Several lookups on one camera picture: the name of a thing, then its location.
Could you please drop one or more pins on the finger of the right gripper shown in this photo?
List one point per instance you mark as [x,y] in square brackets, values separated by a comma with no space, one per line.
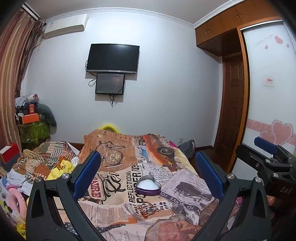
[281,160]
[266,145]

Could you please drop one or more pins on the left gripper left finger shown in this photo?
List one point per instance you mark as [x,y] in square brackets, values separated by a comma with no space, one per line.
[54,212]

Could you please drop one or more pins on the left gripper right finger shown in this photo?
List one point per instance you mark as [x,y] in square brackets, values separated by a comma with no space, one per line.
[243,210]

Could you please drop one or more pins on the person's hand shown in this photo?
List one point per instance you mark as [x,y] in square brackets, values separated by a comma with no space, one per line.
[271,200]

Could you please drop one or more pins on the brown wooden door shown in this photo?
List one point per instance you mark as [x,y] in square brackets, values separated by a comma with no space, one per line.
[232,105]

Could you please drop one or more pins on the yellow cloth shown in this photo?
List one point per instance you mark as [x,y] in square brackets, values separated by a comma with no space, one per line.
[60,170]

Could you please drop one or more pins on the striped patchwork cloth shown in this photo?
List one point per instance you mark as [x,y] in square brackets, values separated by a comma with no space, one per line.
[41,160]

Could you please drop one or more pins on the red box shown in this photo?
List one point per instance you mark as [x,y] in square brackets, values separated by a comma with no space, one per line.
[9,156]

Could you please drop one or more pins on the dark blue backpack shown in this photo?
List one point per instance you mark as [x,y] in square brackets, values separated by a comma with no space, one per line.
[188,148]

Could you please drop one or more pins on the green patterned covered stand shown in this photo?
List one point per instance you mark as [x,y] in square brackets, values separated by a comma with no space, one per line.
[32,133]

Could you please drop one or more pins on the newspaper print bed quilt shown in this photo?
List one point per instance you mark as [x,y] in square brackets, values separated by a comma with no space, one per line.
[178,213]

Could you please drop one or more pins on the purple heart-shaped tin box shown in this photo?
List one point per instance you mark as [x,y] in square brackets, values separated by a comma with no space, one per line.
[148,186]

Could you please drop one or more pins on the orange box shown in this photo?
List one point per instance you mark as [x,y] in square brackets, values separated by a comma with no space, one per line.
[29,118]

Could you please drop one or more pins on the white heart-decorated sliding door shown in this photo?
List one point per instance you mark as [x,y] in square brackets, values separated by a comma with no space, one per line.
[270,50]

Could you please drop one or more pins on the yellow pillow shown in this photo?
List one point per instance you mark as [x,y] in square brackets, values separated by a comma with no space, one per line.
[109,127]

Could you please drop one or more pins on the wooden wardrobe cabinet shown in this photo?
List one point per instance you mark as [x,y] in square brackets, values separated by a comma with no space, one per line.
[219,35]

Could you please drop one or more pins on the striped brown curtain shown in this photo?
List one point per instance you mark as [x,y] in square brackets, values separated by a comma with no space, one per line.
[18,41]

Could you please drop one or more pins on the white air conditioner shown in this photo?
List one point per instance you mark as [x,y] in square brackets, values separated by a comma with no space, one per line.
[71,24]

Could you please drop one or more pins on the pink ring toy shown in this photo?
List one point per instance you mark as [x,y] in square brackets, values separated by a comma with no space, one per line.
[17,204]

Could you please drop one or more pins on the small black wall monitor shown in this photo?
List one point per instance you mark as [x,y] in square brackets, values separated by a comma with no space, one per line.
[110,84]

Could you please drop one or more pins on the black wall television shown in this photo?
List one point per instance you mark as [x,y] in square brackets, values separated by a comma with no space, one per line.
[115,58]

